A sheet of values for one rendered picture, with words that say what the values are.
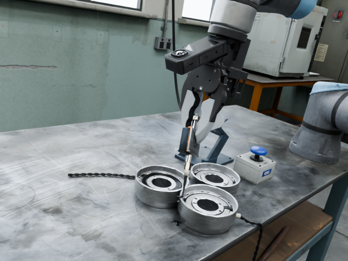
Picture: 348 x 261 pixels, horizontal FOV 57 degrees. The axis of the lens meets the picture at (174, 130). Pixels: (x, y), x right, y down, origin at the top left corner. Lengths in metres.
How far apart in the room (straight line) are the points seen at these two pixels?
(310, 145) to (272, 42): 1.92
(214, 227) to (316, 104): 0.58
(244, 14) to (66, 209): 0.45
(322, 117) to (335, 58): 3.46
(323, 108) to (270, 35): 1.93
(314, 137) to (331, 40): 3.52
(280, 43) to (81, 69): 1.59
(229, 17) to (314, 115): 0.53
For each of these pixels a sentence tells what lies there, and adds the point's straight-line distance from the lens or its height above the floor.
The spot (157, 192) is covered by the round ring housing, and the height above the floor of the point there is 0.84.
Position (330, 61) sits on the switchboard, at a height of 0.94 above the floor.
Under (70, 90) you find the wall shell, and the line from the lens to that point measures 2.26.
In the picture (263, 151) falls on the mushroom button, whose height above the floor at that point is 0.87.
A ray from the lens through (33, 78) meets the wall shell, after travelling 2.15.
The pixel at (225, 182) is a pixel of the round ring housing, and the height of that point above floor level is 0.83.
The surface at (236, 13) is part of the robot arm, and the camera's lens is 0.57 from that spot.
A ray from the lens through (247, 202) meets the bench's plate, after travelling 0.69.
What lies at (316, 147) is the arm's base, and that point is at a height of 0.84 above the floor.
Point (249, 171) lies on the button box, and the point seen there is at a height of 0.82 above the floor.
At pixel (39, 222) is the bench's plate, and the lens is 0.56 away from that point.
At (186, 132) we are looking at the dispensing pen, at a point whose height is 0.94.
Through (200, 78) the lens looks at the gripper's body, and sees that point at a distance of 0.59.
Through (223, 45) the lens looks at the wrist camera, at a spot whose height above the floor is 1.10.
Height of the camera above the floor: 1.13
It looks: 19 degrees down
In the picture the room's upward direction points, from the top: 9 degrees clockwise
